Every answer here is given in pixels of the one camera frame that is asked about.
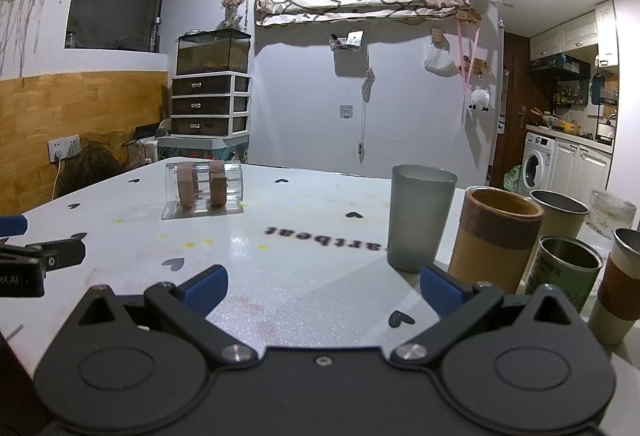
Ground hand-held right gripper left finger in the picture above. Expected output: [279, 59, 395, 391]
[75, 264, 257, 363]

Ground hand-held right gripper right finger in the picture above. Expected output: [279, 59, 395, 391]
[390, 264, 582, 363]

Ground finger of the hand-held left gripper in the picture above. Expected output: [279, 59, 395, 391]
[0, 238, 87, 271]
[0, 215, 28, 237]

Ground clear glass cup brown bands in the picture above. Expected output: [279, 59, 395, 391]
[164, 161, 245, 210]

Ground grey frosted cup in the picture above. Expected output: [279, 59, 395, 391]
[387, 164, 459, 273]

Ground brown cup with woven sleeve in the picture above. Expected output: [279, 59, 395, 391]
[447, 186, 545, 295]

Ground green tin cup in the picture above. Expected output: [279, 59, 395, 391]
[523, 235, 605, 315]

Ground grey metal cup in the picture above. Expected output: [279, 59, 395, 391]
[529, 189, 590, 243]

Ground white cup with brown sleeve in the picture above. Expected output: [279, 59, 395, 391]
[587, 228, 640, 347]

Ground clear ribbed glass cup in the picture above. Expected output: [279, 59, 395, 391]
[584, 189, 639, 247]

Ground white power outlet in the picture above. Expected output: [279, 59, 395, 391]
[48, 134, 81, 163]

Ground black mesh net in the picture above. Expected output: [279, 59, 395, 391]
[59, 132, 124, 197]

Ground green bag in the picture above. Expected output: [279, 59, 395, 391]
[502, 164, 524, 195]

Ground teal patterned cabinet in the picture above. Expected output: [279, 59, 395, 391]
[157, 136, 250, 165]

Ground white washing machine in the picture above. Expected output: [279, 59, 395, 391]
[521, 131, 557, 197]

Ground white drawer unit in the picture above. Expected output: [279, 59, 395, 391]
[170, 71, 251, 138]

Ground white kitchen base cabinet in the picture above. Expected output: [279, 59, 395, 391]
[550, 138, 614, 217]

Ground white sheep plush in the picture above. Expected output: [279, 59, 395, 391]
[467, 88, 491, 112]

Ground white plastic bag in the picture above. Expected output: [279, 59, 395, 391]
[423, 40, 459, 78]

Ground rack of bottles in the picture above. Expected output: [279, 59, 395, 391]
[553, 84, 589, 107]

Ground glass fish tank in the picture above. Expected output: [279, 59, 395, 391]
[175, 28, 252, 76]

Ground black range hood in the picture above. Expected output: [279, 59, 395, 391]
[529, 55, 591, 80]

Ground vase of dried flowers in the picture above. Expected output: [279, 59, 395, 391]
[219, 0, 247, 30]

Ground white charger cable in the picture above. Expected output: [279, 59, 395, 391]
[357, 67, 377, 163]

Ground macrame wall hanging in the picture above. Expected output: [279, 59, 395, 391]
[0, 0, 69, 69]

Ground clear wall shelf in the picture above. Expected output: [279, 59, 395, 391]
[328, 30, 365, 53]

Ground white kitchen wall cabinets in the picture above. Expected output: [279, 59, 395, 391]
[529, 0, 620, 66]

